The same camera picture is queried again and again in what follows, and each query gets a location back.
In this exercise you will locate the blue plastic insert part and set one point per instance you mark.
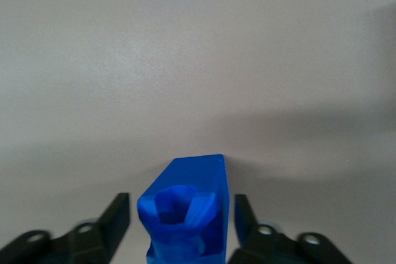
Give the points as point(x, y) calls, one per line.
point(191, 177)

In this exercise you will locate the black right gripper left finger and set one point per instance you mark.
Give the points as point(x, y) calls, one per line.
point(105, 236)

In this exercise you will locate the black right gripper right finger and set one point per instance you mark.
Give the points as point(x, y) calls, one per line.
point(250, 239)

